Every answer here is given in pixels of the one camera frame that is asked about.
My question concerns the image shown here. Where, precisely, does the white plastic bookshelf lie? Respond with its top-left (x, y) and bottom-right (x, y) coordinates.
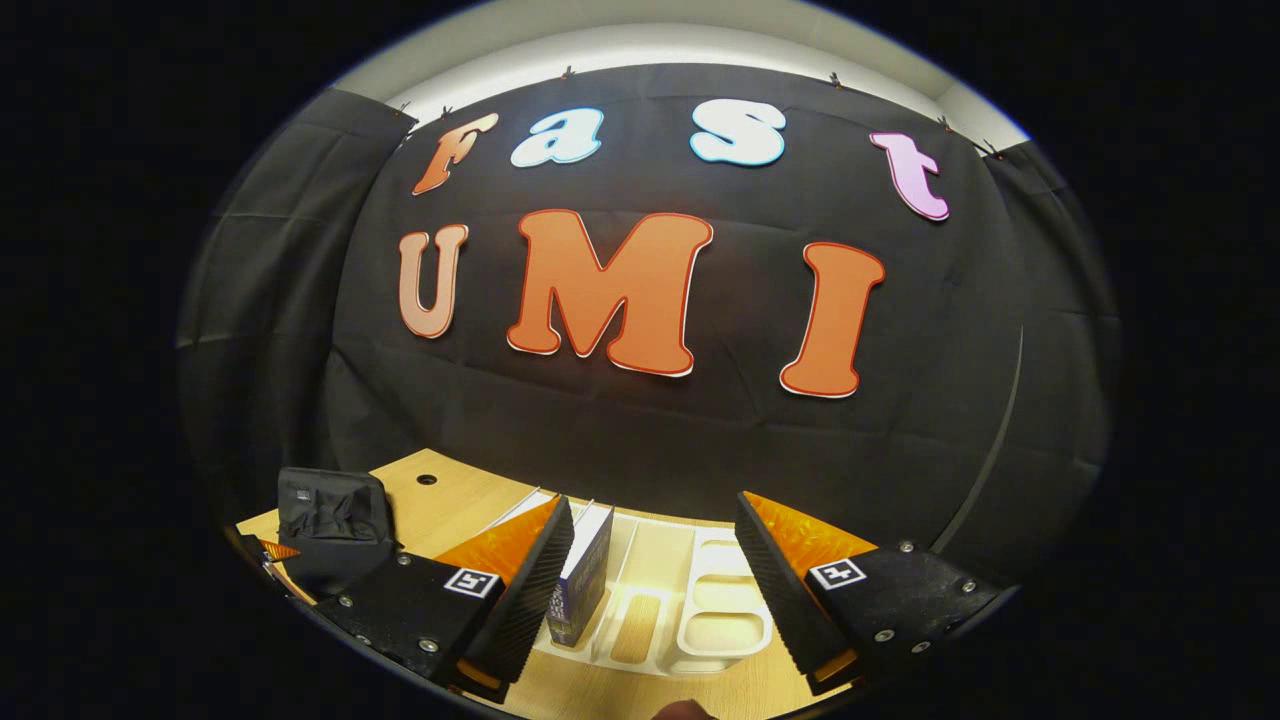
top-left (490, 488), bottom-right (776, 678)

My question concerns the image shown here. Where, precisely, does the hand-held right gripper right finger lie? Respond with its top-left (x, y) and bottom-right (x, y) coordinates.
top-left (735, 490), bottom-right (1023, 696)

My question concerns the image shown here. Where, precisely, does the row of black cloth clips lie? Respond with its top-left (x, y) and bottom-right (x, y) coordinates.
top-left (398, 65), bottom-right (1004, 159)

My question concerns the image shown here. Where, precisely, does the blue cover book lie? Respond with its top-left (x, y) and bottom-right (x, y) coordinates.
top-left (546, 503), bottom-right (615, 648)

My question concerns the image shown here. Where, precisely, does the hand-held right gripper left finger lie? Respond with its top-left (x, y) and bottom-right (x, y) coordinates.
top-left (315, 495), bottom-right (577, 706)

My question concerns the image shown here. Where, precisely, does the black schoolbag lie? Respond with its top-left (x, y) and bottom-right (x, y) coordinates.
top-left (275, 467), bottom-right (401, 601)

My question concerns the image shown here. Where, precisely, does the black hanging strap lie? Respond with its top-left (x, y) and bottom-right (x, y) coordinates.
top-left (940, 325), bottom-right (1026, 556)

